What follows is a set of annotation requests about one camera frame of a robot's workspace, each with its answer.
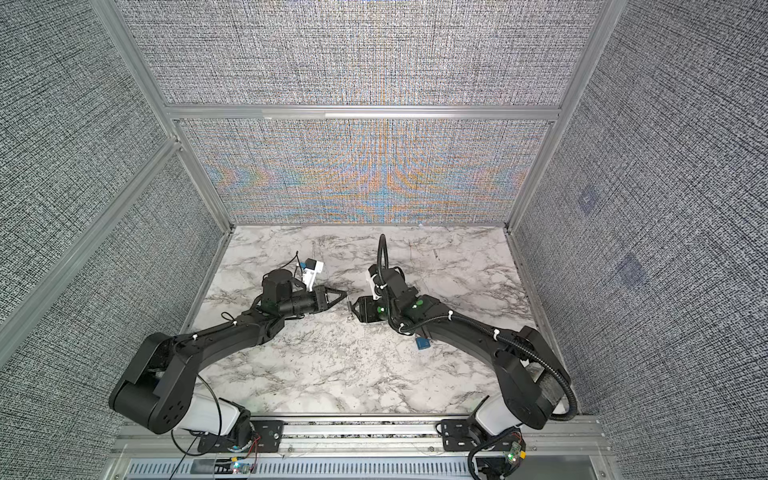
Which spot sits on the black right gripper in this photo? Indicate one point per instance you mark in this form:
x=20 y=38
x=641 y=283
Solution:
x=366 y=309

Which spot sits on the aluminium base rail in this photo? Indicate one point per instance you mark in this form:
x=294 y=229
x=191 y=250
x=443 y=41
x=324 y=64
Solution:
x=349 y=446

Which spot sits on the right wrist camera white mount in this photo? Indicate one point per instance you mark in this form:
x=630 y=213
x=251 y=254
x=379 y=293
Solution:
x=376 y=284

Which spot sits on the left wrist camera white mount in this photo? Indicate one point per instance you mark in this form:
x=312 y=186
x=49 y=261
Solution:
x=311 y=268

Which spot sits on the blue padlock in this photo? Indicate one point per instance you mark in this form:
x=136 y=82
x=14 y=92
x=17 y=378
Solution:
x=422 y=343

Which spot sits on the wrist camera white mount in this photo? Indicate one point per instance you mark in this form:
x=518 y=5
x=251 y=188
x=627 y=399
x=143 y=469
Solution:
x=376 y=284
x=311 y=268

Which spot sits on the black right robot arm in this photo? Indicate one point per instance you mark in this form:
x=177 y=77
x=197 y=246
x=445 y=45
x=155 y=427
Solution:
x=534 y=386

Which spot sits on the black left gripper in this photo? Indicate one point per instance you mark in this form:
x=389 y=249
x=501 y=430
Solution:
x=320 y=298

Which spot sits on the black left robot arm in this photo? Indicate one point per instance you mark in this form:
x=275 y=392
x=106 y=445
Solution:
x=157 y=389

